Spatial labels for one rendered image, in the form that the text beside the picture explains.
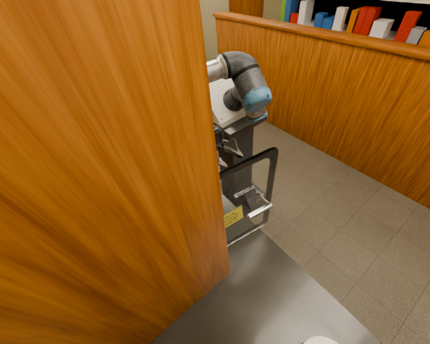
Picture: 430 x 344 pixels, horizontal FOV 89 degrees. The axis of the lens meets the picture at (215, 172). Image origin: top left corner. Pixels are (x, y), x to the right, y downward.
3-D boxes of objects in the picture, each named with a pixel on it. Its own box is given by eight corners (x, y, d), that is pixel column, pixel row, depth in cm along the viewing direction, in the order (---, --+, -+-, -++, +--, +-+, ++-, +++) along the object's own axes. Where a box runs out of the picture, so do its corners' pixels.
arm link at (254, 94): (259, 95, 135) (259, 59, 81) (268, 117, 135) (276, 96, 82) (240, 104, 137) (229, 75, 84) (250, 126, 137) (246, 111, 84)
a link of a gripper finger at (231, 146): (242, 146, 69) (218, 136, 73) (242, 160, 73) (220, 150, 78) (248, 140, 70) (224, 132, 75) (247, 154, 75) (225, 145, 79)
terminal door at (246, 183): (198, 261, 80) (173, 193, 51) (265, 221, 89) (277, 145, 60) (198, 262, 80) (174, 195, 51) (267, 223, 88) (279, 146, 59)
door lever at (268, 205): (239, 209, 70) (239, 205, 69) (264, 196, 73) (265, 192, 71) (250, 222, 67) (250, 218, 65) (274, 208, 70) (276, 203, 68)
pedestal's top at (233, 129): (237, 102, 171) (237, 97, 168) (267, 119, 152) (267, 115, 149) (203, 119, 160) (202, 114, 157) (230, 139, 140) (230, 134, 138)
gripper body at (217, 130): (206, 138, 70) (186, 123, 77) (209, 158, 77) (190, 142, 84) (224, 128, 73) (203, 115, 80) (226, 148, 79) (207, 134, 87)
